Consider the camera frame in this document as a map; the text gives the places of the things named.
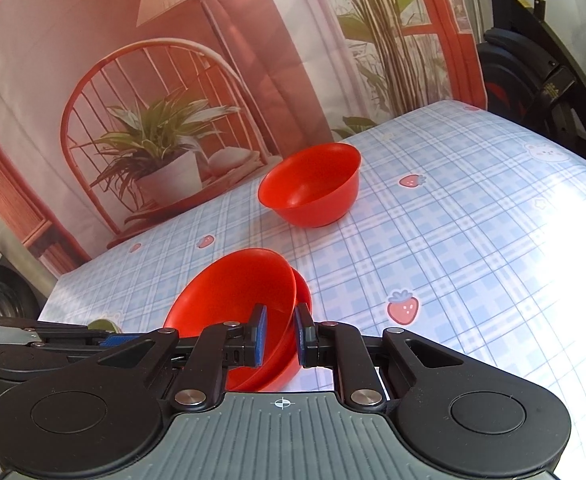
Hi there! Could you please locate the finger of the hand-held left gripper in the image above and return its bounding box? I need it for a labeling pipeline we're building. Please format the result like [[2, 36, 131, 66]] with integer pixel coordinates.
[[28, 335, 144, 356], [23, 324, 121, 341]]

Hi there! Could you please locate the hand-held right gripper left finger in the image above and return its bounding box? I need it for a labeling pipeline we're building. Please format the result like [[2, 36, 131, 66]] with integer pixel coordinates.
[[85, 304, 268, 411]]

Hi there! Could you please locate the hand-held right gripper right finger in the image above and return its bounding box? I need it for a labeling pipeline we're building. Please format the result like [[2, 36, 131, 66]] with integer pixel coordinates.
[[293, 304, 481, 407]]

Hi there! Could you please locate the red plastic bowl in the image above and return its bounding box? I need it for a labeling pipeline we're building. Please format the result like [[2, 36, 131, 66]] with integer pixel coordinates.
[[163, 248, 298, 391], [233, 266, 315, 392], [258, 142, 362, 229]]

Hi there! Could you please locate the grey washing machine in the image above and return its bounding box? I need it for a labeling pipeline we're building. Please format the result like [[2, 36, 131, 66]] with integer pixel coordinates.
[[0, 220, 41, 321]]

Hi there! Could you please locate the blue checked tablecloth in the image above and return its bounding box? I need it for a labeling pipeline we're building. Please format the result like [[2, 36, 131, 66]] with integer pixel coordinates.
[[38, 100, 586, 461]]

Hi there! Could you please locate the printed backdrop cloth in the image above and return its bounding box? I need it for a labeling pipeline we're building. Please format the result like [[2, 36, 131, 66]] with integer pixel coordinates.
[[0, 0, 488, 281]]

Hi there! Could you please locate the black exercise bike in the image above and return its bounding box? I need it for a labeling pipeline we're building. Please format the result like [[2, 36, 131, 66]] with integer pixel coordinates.
[[473, 0, 586, 171]]

